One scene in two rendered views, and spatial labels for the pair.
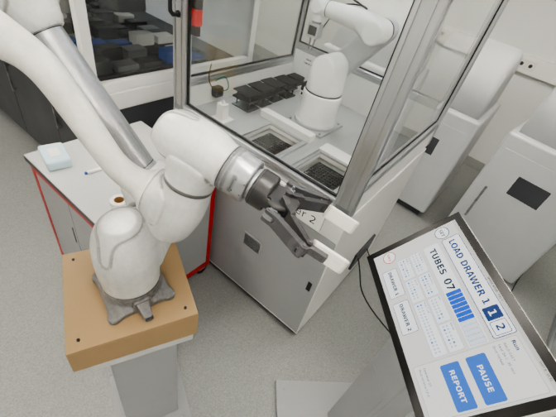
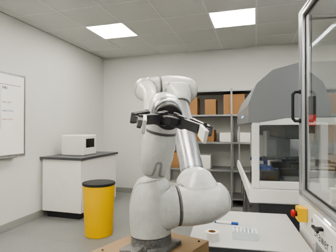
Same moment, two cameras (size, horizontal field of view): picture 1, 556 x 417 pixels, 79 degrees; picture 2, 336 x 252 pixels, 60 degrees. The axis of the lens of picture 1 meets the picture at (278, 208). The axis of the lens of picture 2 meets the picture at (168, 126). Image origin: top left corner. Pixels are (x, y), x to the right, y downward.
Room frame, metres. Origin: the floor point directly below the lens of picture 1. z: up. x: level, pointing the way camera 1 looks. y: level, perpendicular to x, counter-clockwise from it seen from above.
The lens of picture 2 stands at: (0.24, -0.74, 1.33)
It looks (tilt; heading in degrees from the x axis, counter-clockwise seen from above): 0 degrees down; 72
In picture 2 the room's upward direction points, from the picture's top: straight up
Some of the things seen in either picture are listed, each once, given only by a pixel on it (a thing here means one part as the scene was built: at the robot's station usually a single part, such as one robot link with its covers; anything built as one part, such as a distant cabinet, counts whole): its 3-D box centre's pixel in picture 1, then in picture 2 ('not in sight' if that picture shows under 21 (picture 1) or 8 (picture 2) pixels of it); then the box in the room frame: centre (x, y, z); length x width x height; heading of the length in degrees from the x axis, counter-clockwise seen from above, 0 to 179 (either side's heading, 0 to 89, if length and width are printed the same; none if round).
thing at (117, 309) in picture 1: (134, 286); (148, 242); (0.52, 0.34, 0.90); 0.22 x 0.18 x 0.06; 45
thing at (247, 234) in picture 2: not in sight; (244, 233); (1.10, 0.58, 0.78); 0.12 x 0.08 x 0.04; 149
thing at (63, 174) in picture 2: not in sight; (82, 171); (0.41, 4.25, 0.61); 1.15 x 0.72 x 1.22; 55
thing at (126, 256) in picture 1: (127, 246); (152, 204); (0.54, 0.35, 1.03); 0.18 x 0.16 x 0.22; 173
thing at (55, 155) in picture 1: (55, 155); not in sight; (1.10, 0.99, 0.78); 0.15 x 0.10 x 0.04; 49
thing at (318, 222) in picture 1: (294, 202); not in sight; (1.10, -0.06, 0.87); 0.29 x 0.02 x 0.11; 61
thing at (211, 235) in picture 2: (119, 203); (212, 235); (0.93, 0.61, 0.78); 0.07 x 0.07 x 0.04
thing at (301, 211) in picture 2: not in sight; (300, 213); (1.40, 0.51, 0.88); 0.07 x 0.05 x 0.07; 61
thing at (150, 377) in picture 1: (144, 361); not in sight; (0.54, 0.35, 0.38); 0.30 x 0.30 x 0.76; 35
